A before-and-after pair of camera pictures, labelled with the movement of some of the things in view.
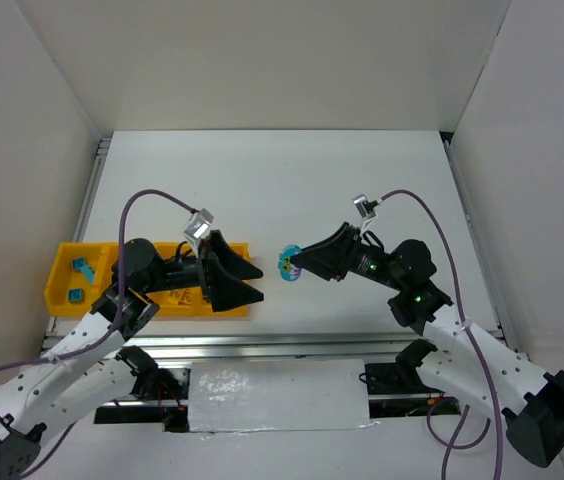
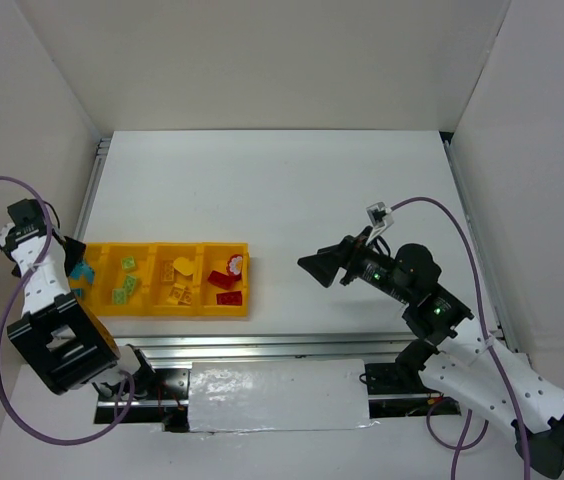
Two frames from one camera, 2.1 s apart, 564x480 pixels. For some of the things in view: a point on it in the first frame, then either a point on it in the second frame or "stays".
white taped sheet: [282, 395] stays
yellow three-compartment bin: [75, 273] stays
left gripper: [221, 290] to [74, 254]
